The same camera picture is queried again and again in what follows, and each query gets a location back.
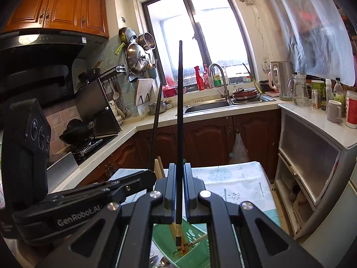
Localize kitchen window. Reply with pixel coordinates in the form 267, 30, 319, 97
141, 0, 256, 90

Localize white mug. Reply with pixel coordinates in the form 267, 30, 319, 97
327, 100, 343, 124

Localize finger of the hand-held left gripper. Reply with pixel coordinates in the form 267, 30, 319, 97
110, 169, 157, 188
47, 179, 156, 211

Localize black range hood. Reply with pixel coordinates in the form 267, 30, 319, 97
0, 28, 109, 104

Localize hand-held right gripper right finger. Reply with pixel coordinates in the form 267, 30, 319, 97
183, 163, 325, 268

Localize steel pot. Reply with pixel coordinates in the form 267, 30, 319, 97
137, 32, 156, 51

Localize steel pan lid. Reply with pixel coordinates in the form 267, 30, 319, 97
126, 42, 148, 75

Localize black splash guard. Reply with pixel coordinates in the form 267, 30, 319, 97
75, 78, 122, 139

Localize green plastic utensil holder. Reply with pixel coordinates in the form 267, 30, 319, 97
151, 212, 212, 268

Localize gas stove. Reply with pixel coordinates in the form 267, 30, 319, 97
70, 134, 119, 165

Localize wooden wall cabinets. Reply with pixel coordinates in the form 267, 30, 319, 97
0, 0, 110, 38

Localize brass frying pan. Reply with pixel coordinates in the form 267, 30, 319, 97
116, 27, 137, 56

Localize tree print tablecloth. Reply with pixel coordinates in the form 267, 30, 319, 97
107, 160, 281, 268

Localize steel electric kettle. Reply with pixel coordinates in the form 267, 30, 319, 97
268, 61, 295, 102

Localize dark wooden base cabinets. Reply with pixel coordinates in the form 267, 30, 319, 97
75, 109, 282, 186

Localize glass pitcher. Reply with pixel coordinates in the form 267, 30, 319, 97
287, 72, 311, 107

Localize small black pan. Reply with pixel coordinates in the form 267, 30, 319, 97
78, 59, 102, 83

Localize white plastic bag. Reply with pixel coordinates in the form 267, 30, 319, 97
229, 132, 250, 165

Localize steel bowl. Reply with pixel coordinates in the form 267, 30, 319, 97
148, 101, 167, 115

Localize black wok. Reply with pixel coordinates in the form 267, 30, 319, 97
59, 119, 95, 143

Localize pink bottle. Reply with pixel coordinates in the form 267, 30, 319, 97
203, 64, 211, 89

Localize black chopstick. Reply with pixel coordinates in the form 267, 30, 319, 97
175, 40, 185, 256
149, 77, 164, 171

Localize clear plastic sheet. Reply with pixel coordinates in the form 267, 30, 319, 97
254, 0, 351, 87

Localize grey glass door cabinet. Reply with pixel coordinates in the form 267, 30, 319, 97
275, 102, 357, 239

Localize steel faucet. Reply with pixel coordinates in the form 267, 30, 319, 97
209, 63, 231, 100

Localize red spray bottle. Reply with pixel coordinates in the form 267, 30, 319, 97
194, 65, 206, 91

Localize white cutting board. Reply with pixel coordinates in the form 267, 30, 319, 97
133, 77, 155, 107

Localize steel kitchen sink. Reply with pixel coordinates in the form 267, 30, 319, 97
176, 95, 276, 116

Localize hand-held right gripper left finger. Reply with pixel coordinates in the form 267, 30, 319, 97
36, 163, 177, 268

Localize stainless steel panel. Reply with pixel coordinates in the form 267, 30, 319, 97
46, 152, 80, 193

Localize red label container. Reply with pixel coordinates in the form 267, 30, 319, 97
345, 91, 357, 129

